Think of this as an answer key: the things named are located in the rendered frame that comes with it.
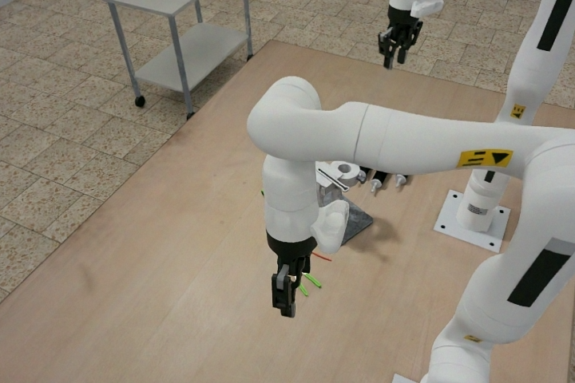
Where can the green-handled pliers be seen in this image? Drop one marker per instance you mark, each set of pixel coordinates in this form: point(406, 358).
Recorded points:
point(310, 278)

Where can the black cylinder with grey shaft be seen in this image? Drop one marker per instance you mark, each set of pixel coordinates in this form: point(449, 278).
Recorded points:
point(363, 171)
point(378, 180)

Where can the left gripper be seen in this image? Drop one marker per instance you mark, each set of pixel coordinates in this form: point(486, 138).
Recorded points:
point(291, 262)

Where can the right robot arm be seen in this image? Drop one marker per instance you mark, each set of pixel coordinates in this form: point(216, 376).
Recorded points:
point(535, 70)

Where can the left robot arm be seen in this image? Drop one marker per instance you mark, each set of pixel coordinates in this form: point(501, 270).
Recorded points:
point(508, 293)

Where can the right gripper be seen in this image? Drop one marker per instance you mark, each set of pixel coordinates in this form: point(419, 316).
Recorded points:
point(399, 30)

